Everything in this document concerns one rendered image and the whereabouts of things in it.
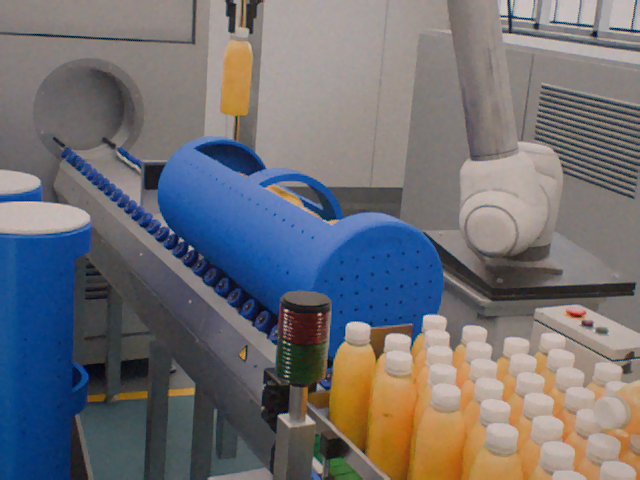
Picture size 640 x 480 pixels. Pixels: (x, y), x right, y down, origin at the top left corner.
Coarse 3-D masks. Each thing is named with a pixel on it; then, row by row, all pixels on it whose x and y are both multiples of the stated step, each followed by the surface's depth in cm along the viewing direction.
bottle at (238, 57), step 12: (228, 48) 231; (240, 48) 230; (228, 60) 231; (240, 60) 231; (252, 60) 233; (228, 72) 232; (240, 72) 232; (228, 84) 233; (240, 84) 232; (228, 96) 233; (240, 96) 233; (228, 108) 234; (240, 108) 234
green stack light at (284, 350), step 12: (276, 348) 119; (288, 348) 117; (300, 348) 116; (312, 348) 116; (324, 348) 118; (276, 360) 119; (288, 360) 117; (300, 360) 116; (312, 360) 117; (324, 360) 118; (276, 372) 119; (288, 372) 117; (300, 372) 117; (312, 372) 117; (324, 372) 119
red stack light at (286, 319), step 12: (288, 312) 116; (324, 312) 116; (288, 324) 116; (300, 324) 115; (312, 324) 115; (324, 324) 117; (288, 336) 116; (300, 336) 116; (312, 336) 116; (324, 336) 117
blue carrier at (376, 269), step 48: (192, 144) 239; (240, 144) 242; (192, 192) 221; (240, 192) 203; (192, 240) 224; (240, 240) 195; (288, 240) 179; (336, 240) 168; (384, 240) 172; (288, 288) 174; (336, 288) 169; (384, 288) 174; (432, 288) 179; (336, 336) 172
